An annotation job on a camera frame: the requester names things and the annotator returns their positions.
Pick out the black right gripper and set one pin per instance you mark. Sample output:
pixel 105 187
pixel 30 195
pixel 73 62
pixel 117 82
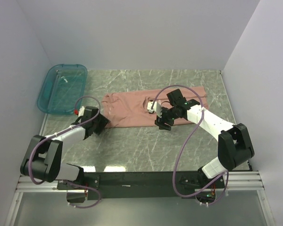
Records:
pixel 162 125

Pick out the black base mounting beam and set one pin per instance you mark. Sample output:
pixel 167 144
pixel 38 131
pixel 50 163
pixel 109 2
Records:
pixel 187 182

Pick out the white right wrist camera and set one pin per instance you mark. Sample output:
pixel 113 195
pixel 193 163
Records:
pixel 154 107

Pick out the teal transparent plastic bin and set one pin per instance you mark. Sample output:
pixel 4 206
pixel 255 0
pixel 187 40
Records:
pixel 63 86

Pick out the pink t shirt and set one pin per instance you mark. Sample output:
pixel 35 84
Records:
pixel 129 109

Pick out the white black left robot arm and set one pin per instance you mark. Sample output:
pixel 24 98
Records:
pixel 43 158

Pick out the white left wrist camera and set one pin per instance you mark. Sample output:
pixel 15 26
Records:
pixel 80 111

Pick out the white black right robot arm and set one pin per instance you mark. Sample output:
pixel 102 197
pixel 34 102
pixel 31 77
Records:
pixel 234 142

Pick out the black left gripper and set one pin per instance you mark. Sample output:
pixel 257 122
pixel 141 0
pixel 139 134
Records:
pixel 103 122

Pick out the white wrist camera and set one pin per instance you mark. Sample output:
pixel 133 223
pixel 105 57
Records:
pixel 154 107
pixel 80 111

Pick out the aluminium frame rail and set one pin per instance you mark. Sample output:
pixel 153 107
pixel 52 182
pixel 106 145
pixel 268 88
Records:
pixel 236 181

